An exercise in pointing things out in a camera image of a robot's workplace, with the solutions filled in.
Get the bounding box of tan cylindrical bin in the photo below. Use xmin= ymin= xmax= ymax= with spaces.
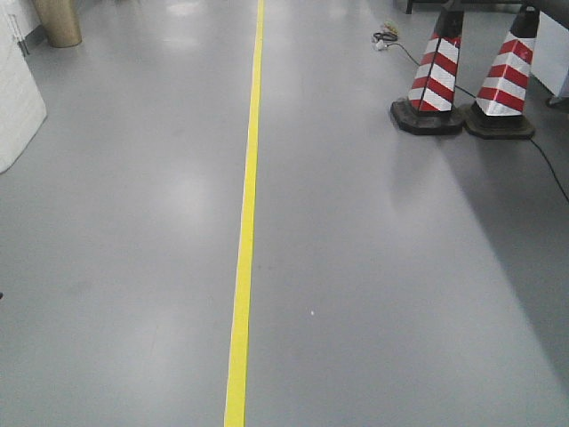
xmin=33 ymin=0 xmax=83 ymax=48

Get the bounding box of right red-white traffic cone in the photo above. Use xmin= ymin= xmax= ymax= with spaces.
xmin=461 ymin=4 xmax=540 ymax=140

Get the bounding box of left red-white traffic cone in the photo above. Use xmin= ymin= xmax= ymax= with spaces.
xmin=390 ymin=1 xmax=464 ymax=135

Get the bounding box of red-white traffic cone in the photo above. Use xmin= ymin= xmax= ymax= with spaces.
xmin=461 ymin=4 xmax=540 ymax=140
xmin=390 ymin=1 xmax=464 ymax=135

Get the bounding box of black floor cable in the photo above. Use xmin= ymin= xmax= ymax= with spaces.
xmin=372 ymin=30 xmax=569 ymax=202

